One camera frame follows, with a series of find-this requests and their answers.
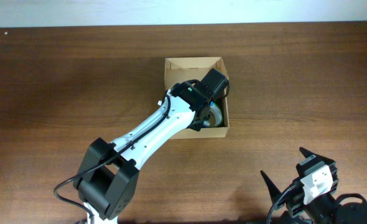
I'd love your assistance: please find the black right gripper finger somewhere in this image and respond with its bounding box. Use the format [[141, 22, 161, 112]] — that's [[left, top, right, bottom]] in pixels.
[[299, 147, 318, 159], [260, 170, 286, 210]]

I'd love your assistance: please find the green tape roll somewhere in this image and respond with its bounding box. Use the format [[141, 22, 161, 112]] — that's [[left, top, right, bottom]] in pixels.
[[204, 103, 223, 128]]

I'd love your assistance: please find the cardboard box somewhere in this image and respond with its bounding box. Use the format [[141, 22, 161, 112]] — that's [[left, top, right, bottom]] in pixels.
[[164, 57, 230, 139]]

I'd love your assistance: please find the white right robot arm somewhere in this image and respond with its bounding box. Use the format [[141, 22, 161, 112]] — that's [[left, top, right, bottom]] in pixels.
[[261, 147, 367, 224]]

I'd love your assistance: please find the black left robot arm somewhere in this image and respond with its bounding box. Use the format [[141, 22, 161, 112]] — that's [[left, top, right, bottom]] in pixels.
[[73, 68, 230, 223]]

